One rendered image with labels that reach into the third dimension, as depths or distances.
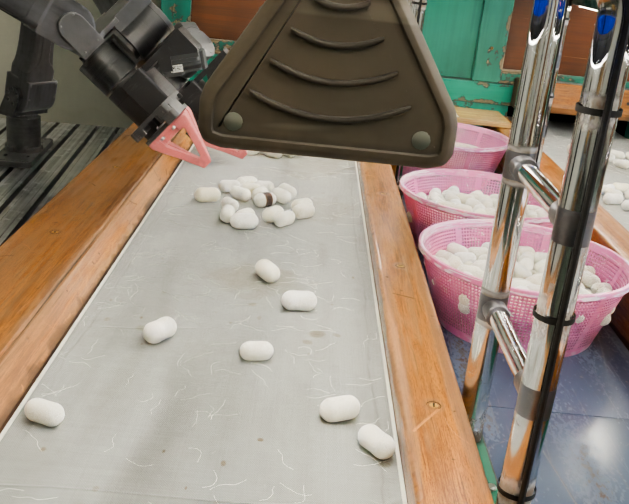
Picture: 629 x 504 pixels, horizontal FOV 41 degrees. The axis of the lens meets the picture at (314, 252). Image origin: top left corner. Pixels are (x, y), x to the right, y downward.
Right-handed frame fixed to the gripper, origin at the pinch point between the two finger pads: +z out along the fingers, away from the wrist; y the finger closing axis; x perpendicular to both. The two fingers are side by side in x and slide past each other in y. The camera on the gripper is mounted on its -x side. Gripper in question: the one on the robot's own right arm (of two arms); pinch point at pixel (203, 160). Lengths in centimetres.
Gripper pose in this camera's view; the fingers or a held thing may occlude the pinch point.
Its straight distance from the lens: 115.0
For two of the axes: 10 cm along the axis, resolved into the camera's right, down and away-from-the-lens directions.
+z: 6.9, 6.8, 2.4
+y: 0.1, -3.4, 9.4
